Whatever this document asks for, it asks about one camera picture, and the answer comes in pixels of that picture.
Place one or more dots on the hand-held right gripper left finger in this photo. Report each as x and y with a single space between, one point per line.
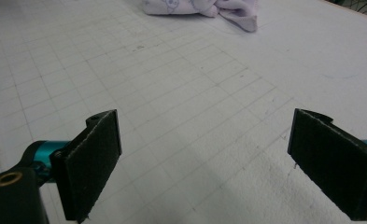
87 168

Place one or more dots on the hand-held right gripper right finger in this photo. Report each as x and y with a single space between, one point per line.
333 168

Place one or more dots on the lilac printed towel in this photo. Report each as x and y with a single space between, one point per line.
234 12

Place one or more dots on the white grid mat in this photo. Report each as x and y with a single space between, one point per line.
187 93

